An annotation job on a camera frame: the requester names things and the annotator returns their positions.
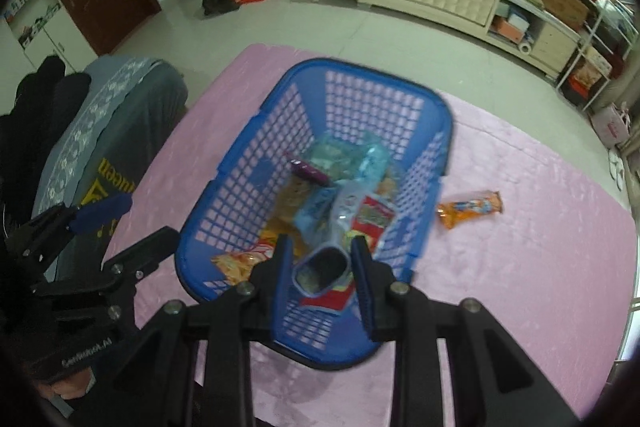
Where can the person's left hand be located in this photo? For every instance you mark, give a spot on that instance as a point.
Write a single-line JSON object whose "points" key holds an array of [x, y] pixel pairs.
{"points": [[65, 389]]}

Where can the long orange snack packet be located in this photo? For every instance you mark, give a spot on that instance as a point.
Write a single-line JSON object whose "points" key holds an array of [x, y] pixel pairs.
{"points": [[467, 209]]}

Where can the white metal rack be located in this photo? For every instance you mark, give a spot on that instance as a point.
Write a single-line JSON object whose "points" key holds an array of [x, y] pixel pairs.
{"points": [[587, 32]]}

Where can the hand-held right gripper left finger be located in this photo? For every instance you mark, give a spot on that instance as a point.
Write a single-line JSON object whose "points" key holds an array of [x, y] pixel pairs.
{"points": [[284, 267]]}

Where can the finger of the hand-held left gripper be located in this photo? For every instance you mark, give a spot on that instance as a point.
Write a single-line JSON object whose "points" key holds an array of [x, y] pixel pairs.
{"points": [[145, 252], [105, 207]]}

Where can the red gift box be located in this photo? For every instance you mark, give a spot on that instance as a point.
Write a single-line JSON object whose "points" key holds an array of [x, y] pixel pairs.
{"points": [[587, 77]]}

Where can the white wall shelf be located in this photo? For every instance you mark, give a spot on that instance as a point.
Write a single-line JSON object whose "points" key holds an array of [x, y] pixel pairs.
{"points": [[32, 12]]}

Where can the pink bag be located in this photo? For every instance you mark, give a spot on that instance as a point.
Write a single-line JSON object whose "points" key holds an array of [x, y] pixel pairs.
{"points": [[612, 127]]}

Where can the yellow snack packet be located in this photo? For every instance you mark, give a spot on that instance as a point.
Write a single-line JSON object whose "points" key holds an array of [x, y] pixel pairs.
{"points": [[285, 204]]}

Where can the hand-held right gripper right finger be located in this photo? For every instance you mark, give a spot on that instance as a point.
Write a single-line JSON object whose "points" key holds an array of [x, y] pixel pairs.
{"points": [[364, 277]]}

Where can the white paper roll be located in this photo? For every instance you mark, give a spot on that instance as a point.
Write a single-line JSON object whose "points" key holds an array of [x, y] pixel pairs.
{"points": [[525, 48]]}

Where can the blue plastic mesh basket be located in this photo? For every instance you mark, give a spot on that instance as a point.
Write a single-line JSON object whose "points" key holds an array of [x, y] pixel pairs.
{"points": [[300, 79]]}

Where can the orange box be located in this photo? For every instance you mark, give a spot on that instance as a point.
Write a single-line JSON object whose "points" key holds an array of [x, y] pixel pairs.
{"points": [[505, 29]]}

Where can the purple snack packet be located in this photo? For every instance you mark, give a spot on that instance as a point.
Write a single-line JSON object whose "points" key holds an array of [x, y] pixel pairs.
{"points": [[310, 171]]}

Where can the silver and red snack packet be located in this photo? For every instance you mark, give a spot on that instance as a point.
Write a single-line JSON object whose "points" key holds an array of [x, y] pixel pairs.
{"points": [[372, 219]]}

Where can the chair with grey cover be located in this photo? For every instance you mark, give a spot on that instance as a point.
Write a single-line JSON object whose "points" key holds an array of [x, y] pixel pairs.
{"points": [[115, 132]]}

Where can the white slippers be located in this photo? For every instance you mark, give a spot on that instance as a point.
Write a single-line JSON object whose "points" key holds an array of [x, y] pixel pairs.
{"points": [[617, 167]]}

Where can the light blue tube snack packet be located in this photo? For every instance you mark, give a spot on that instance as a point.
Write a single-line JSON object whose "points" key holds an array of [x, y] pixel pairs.
{"points": [[320, 269]]}

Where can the small orange square snack packet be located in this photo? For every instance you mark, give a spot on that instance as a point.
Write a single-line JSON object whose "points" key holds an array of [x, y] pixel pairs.
{"points": [[240, 264]]}

